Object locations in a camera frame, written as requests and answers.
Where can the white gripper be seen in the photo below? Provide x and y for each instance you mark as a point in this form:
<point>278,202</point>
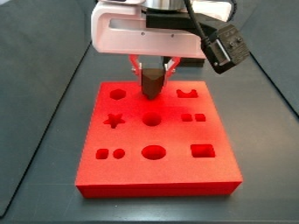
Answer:
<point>119,32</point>

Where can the brown three-prong peg object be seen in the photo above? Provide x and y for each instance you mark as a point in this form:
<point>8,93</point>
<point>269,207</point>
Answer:
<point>153,82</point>

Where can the red foam shape-sorting block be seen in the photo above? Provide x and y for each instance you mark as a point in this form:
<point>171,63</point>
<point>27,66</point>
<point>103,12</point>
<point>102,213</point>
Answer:
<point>157,148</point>

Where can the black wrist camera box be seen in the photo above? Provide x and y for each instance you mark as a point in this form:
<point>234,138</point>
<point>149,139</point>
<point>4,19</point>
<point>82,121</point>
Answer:
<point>227,49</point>

